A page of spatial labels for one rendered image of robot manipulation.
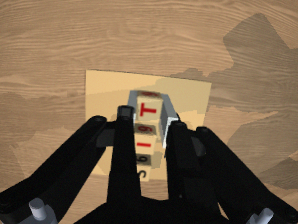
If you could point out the tan square mat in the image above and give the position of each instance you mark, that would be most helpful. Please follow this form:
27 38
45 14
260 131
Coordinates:
106 90

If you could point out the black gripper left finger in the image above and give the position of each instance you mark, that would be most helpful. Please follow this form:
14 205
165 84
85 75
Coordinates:
53 187

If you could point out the beige block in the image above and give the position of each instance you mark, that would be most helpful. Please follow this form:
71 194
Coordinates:
145 138
144 166
148 106

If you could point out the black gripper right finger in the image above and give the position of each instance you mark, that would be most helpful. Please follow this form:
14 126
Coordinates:
241 195

